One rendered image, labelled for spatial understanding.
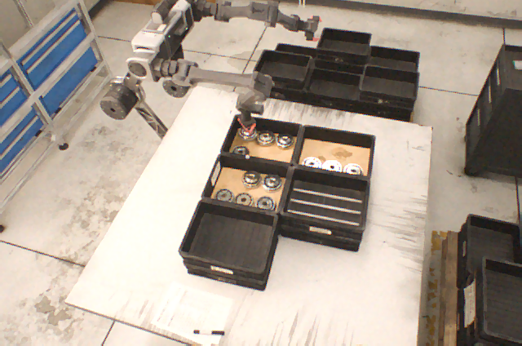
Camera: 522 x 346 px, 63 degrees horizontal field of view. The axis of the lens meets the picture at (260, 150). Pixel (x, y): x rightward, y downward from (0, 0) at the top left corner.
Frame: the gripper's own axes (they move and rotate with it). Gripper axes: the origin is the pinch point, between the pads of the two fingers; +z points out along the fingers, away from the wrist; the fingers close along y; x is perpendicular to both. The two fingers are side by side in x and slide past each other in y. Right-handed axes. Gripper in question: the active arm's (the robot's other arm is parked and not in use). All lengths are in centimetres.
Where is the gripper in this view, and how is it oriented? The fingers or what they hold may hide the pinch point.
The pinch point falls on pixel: (247, 130)
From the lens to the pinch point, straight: 241.4
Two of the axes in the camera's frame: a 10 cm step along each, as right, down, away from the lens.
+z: 0.5, 6.8, 7.3
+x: -8.7, 4.0, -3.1
